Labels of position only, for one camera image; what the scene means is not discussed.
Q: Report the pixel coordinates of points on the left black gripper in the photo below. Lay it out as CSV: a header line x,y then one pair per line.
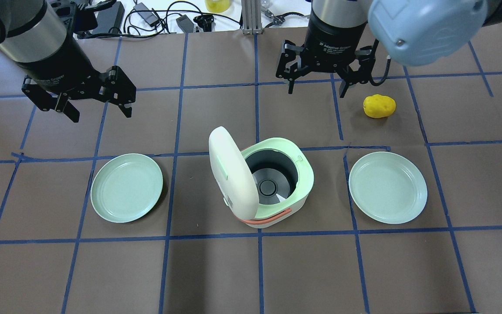
x,y
61,61

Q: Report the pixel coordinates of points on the green plate near left arm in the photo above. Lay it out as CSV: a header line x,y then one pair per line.
x,y
126,188

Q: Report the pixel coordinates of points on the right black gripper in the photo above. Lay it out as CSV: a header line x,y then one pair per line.
x,y
333,37

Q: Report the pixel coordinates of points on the green plate near right arm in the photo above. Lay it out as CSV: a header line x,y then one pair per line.
x,y
388,187

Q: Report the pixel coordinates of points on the white rice cooker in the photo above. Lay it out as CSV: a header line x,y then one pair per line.
x,y
262,184

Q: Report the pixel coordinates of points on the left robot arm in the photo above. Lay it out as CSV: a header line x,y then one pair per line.
x,y
37,35

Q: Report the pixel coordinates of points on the aluminium frame post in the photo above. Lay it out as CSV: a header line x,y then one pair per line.
x,y
251,17

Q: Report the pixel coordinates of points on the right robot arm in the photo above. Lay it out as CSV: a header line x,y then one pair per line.
x,y
413,32

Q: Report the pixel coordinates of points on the yellow potato toy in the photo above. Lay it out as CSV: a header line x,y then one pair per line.
x,y
379,106

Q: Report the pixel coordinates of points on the black power adapter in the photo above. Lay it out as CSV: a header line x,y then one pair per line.
x,y
109,20

